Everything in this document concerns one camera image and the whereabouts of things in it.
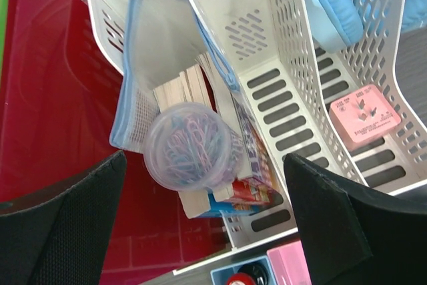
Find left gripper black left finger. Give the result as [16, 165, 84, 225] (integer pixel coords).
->
[1, 151, 127, 284]

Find pink cube box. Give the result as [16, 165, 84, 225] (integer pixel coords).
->
[329, 84, 401, 152]

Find light blue drawer bin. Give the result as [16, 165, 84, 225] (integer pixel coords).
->
[210, 255, 277, 285]

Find light blue headphones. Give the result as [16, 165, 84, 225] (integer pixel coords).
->
[305, 0, 426, 53]

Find clear zip pouch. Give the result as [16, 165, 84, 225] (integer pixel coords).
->
[109, 0, 240, 153]

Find red black stamp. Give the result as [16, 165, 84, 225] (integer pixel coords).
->
[226, 262, 270, 285]

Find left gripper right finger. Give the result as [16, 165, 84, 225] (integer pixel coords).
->
[284, 153, 426, 284]

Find pink drawer bin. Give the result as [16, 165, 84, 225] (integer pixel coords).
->
[267, 240, 312, 285]

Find white file organizer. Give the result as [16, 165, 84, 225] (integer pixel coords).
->
[85, 0, 427, 276]

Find clear paperclip jar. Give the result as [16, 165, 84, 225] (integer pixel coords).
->
[143, 102, 244, 192]

